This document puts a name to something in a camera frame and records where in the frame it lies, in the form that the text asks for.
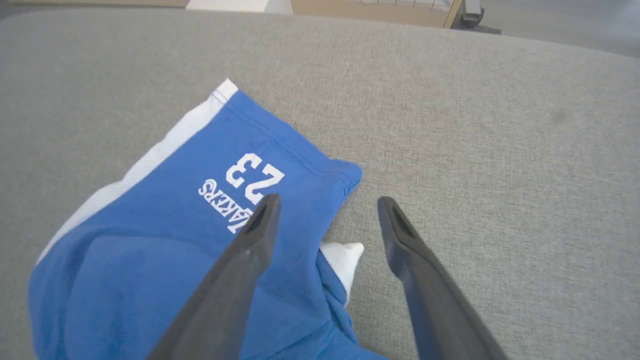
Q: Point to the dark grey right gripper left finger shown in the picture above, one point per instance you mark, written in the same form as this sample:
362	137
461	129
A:
225	290

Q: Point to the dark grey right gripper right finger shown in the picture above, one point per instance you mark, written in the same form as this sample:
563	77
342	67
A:
435	295

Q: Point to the blue Lakers 23 shorts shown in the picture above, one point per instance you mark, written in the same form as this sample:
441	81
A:
170	225

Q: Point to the grey fabric sofa cushion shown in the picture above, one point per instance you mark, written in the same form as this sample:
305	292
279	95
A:
450	125

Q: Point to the grey metal post foot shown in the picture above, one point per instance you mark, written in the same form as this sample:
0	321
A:
471	15

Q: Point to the wooden frame with grid panel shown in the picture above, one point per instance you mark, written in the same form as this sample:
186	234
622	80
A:
350	12

